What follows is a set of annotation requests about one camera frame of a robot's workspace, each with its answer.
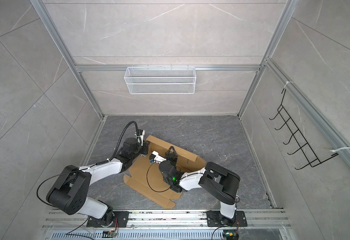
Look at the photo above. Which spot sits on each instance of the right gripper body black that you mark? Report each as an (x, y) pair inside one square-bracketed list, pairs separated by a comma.
[(169, 161)]

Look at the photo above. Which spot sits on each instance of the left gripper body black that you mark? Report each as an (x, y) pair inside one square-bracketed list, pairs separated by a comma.
[(140, 149)]

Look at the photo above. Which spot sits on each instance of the brown cardboard box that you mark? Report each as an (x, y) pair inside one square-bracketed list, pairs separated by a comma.
[(143, 176)]

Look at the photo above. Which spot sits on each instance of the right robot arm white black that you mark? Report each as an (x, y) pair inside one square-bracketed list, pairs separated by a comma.
[(220, 182)]

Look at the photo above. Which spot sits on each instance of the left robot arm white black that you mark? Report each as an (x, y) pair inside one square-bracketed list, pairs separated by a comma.
[(69, 193)]

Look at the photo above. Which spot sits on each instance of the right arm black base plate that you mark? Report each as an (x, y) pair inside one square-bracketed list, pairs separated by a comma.
[(216, 219)]

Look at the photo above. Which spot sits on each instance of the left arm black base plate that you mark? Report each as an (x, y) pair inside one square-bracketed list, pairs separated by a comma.
[(110, 220)]

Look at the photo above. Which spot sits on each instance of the white wire mesh basket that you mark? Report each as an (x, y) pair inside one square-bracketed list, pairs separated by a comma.
[(160, 80)]

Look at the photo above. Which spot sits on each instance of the aluminium mounting rail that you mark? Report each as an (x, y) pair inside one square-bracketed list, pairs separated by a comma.
[(249, 224)]

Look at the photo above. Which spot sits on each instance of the aluminium frame post left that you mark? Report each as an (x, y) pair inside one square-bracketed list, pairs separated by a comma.
[(46, 19)]

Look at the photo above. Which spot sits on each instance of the aluminium frame post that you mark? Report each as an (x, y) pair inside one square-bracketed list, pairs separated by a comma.
[(46, 19), (287, 13)]

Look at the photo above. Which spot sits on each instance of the black wire hook rack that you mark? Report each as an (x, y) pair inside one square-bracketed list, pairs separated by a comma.
[(295, 134)]

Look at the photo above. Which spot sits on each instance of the aluminium frame post right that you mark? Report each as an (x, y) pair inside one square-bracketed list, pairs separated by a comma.
[(287, 13)]

